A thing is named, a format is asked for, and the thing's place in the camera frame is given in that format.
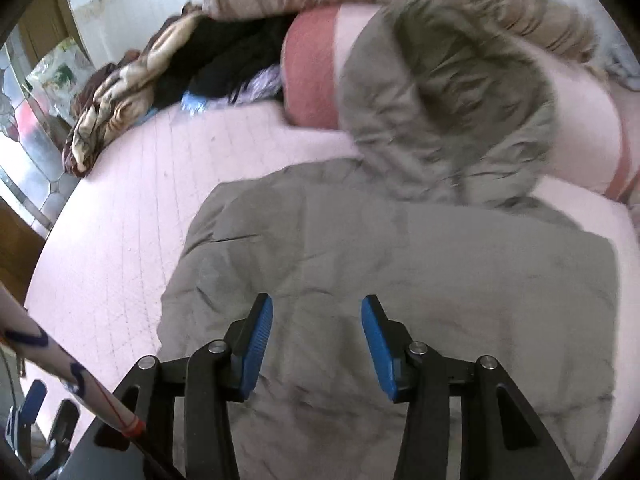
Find pink bolster pillow red bands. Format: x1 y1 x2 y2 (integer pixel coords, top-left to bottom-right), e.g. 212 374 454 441
281 4 640 202

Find wooden frame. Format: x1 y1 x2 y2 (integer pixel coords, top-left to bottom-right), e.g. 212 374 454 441
17 0 83 63

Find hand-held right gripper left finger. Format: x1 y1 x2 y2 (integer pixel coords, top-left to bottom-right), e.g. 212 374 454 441
60 294 274 480

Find grey-green padded hooded jacket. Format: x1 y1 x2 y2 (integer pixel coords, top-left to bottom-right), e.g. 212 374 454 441
157 0 621 480

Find stained glass panel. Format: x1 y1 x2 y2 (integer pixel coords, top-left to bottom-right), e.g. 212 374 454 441
0 25 97 223

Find brown floral blanket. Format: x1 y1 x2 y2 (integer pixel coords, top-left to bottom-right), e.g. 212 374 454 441
62 2 207 178

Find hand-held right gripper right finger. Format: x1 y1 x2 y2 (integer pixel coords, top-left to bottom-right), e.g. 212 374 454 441
361 295 576 480

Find grey-blue cloth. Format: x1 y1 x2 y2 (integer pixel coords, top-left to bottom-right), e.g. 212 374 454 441
594 27 640 92

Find black clothes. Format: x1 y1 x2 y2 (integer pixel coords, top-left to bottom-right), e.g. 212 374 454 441
150 12 301 111

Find lilac cloth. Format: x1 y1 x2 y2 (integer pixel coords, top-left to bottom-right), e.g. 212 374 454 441
229 64 287 107

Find light blue cloth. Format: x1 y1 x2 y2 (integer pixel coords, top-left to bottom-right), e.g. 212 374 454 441
179 90 212 115

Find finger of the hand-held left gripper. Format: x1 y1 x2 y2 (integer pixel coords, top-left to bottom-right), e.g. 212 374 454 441
20 379 49 428
47 400 81 459

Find pink quilted bed sheet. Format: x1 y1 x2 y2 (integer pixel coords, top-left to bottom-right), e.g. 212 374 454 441
22 95 640 480

